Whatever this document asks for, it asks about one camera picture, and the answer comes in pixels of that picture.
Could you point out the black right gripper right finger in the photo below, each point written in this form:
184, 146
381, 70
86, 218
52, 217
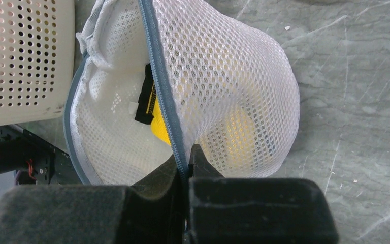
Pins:
255, 210

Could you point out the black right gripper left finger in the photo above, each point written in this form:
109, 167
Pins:
149, 211

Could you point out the black bra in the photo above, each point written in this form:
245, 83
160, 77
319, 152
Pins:
148, 111

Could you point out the white mesh laundry bag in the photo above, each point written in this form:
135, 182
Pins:
221, 84

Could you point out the cream plastic laundry basket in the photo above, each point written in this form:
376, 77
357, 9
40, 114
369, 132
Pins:
37, 45

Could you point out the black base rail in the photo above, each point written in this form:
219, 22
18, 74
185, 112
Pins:
22, 150

